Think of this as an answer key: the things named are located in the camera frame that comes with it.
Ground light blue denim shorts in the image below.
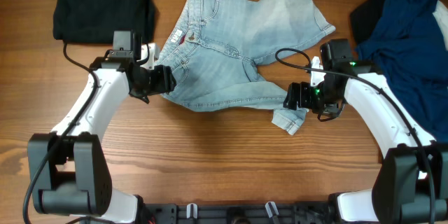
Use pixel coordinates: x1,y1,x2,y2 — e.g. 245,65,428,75
158,0,335,134

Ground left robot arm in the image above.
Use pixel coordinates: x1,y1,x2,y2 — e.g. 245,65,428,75
22,31,176,223

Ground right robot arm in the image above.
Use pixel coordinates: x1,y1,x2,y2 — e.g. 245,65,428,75
283,39,447,223

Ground folded black garment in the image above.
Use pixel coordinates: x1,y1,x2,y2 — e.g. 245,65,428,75
52,0,156,44

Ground black garment in pile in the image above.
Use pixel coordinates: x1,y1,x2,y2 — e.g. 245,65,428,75
349,0,385,45

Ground navy blue garment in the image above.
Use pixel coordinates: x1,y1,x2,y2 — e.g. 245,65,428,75
356,0,447,141

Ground white garment in pile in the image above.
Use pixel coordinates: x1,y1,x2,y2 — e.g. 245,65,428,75
433,1,448,49

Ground right black cable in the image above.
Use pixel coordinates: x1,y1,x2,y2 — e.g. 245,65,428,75
274,48,437,224

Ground black cable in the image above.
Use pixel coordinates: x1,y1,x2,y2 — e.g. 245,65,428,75
22,41,106,224
274,48,437,224

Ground left black cable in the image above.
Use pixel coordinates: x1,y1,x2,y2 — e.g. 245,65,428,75
22,41,106,224

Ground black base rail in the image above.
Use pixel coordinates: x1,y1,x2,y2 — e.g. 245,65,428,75
134,198,341,224

